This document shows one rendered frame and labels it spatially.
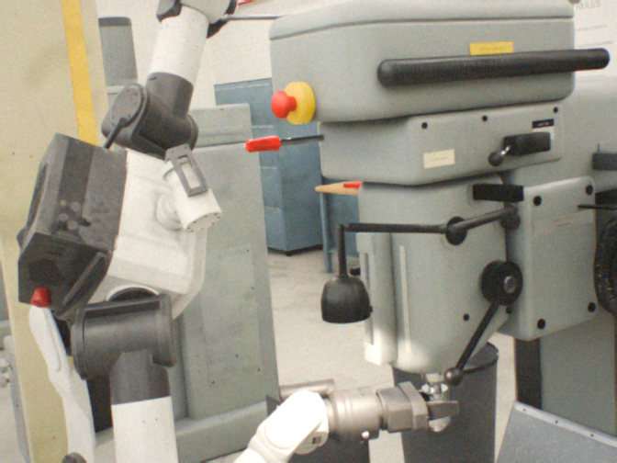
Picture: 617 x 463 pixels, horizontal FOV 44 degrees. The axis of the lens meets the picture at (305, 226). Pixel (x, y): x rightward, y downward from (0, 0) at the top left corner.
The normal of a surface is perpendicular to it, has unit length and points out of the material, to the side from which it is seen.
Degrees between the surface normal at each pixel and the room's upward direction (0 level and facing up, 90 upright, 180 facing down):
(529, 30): 90
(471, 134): 90
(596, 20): 90
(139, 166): 57
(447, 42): 90
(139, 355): 70
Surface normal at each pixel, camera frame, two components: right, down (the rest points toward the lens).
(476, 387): 0.46, 0.18
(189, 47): 0.71, -0.07
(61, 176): 0.53, -0.47
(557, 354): -0.83, 0.16
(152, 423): 0.41, -0.22
